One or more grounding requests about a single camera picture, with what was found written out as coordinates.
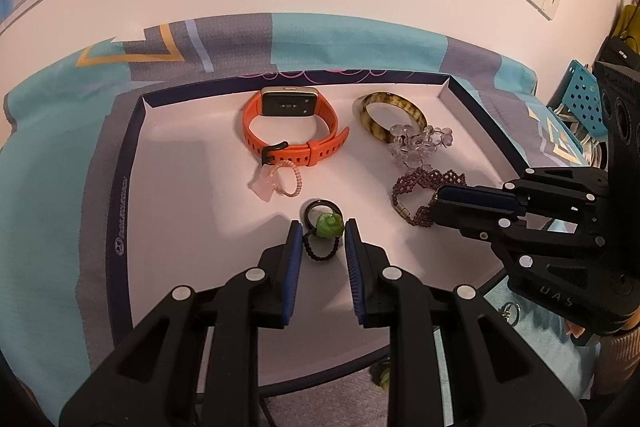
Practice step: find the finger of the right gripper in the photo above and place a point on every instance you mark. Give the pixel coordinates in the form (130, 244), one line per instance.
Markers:
(560, 186)
(475, 211)

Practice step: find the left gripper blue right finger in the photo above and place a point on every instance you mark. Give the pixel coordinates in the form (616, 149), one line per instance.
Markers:
(372, 294)

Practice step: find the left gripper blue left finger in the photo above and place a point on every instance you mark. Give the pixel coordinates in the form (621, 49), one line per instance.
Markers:
(281, 264)

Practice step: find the blue perforated chair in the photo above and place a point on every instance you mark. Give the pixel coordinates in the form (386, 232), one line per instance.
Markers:
(579, 94)

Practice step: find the tortoiseshell bangle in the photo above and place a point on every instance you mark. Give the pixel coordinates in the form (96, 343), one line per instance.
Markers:
(386, 115)

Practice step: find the white shallow tray box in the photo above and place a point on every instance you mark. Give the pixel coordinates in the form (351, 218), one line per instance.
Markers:
(183, 210)

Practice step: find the black bag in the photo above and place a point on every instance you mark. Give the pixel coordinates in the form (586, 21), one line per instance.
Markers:
(616, 51)

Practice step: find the yellow hanging garment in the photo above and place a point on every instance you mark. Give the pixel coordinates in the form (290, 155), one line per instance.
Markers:
(627, 27)

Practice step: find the orange smart watch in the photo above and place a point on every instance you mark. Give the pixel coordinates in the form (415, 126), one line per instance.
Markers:
(290, 107)

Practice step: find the teal grey patterned cloth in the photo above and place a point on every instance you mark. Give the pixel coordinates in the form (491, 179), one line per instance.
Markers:
(68, 121)

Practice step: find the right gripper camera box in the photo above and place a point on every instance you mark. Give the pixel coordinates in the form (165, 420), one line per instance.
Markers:
(619, 93)

